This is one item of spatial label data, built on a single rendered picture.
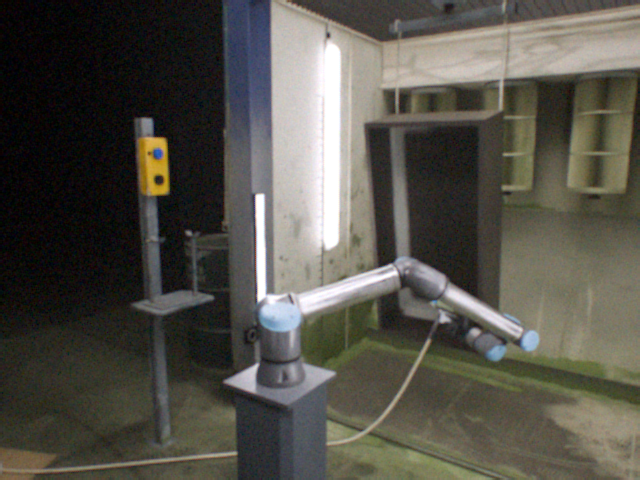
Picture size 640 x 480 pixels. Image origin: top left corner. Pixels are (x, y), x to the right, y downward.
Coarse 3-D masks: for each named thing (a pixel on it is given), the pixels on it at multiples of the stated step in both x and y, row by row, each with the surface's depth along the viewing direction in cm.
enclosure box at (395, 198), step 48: (384, 144) 264; (432, 144) 264; (480, 144) 215; (384, 192) 271; (432, 192) 273; (480, 192) 223; (384, 240) 277; (432, 240) 283; (480, 240) 231; (480, 288) 239
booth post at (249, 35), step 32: (224, 0) 247; (224, 32) 250; (256, 32) 245; (224, 64) 253; (256, 64) 248; (224, 96) 256; (256, 96) 250; (256, 128) 253; (256, 160) 255; (256, 192) 258; (256, 352) 271
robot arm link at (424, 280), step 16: (416, 272) 194; (432, 272) 193; (416, 288) 195; (432, 288) 191; (448, 288) 193; (448, 304) 197; (464, 304) 196; (480, 304) 200; (480, 320) 201; (496, 320) 201; (512, 320) 206; (512, 336) 205; (528, 336) 205
